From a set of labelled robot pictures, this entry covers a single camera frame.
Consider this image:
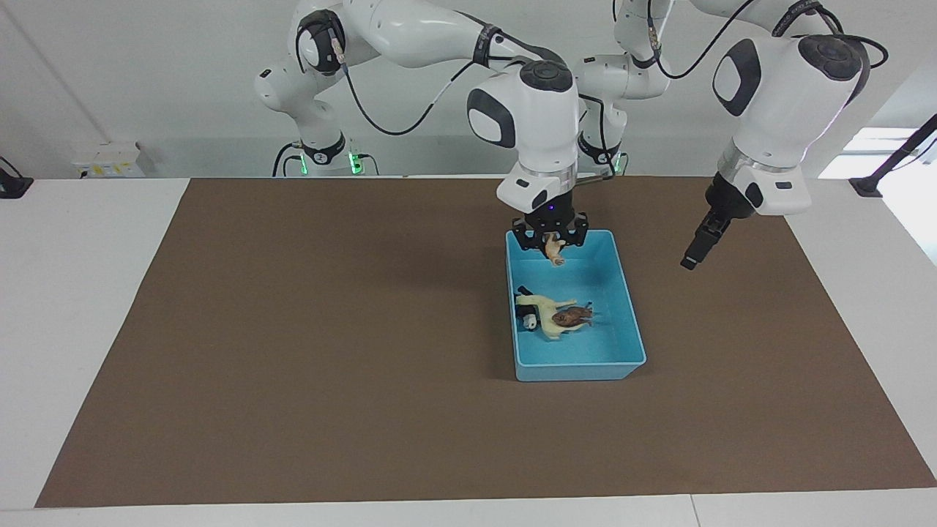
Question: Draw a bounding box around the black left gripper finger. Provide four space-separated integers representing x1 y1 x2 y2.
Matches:
679 212 725 272

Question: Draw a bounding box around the cream white horse toy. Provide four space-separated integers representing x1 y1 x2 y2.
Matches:
515 287 591 342

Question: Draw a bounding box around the brown animal toy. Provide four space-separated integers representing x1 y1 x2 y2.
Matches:
550 305 594 329

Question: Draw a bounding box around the light blue plastic storage box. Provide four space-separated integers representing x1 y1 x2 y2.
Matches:
505 229 648 383

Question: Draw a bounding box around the white box with yellow labels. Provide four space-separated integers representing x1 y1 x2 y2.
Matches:
72 141 145 179

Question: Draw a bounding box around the brown table mat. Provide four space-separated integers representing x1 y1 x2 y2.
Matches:
35 176 937 509

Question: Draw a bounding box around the black table clamp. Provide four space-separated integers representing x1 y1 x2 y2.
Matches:
0 156 34 200

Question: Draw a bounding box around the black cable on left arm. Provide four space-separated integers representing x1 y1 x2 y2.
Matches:
644 0 889 154

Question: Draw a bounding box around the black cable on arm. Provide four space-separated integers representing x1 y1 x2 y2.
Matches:
644 0 889 154
295 9 619 182

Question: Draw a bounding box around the black camera stand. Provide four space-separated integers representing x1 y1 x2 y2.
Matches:
849 113 937 198

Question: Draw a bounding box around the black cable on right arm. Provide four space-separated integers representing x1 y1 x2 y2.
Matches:
295 9 619 182

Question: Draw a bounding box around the black cable at right arm base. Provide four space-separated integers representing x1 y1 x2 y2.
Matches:
272 141 305 178

